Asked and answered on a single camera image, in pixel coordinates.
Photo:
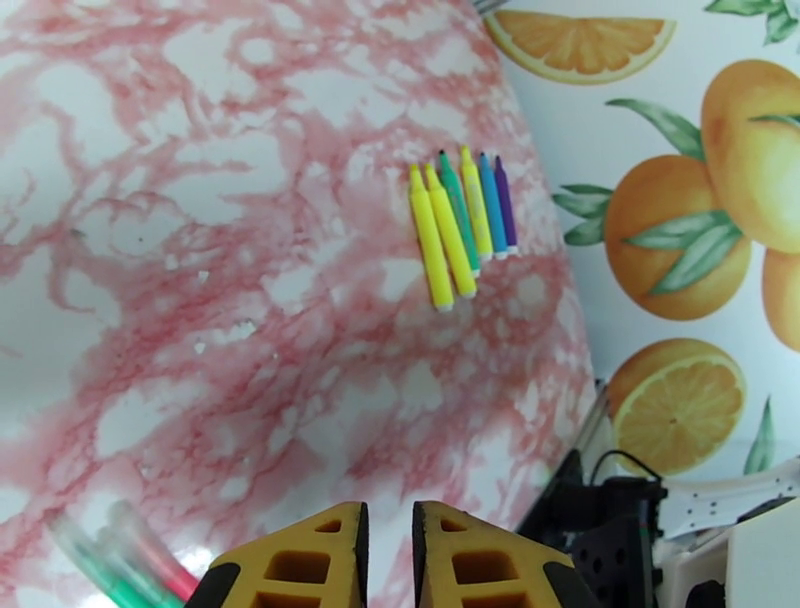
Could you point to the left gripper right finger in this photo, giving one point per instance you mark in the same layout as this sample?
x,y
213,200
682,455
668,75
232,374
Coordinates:
x,y
475,575

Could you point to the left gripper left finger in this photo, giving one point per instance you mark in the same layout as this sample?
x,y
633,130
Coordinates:
x,y
294,575

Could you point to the red marker pen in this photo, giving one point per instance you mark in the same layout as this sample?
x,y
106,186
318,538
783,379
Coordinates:
x,y
178,578

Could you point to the yellow marker pen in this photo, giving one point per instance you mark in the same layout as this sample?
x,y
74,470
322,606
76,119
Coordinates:
x,y
476,206
451,237
431,244

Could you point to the purple marker pen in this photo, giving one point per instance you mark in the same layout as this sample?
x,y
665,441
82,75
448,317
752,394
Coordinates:
x,y
506,206

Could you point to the blue marker pen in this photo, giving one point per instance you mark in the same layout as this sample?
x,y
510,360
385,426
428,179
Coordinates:
x,y
492,206

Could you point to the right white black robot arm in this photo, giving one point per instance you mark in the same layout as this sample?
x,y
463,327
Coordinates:
x,y
719,503

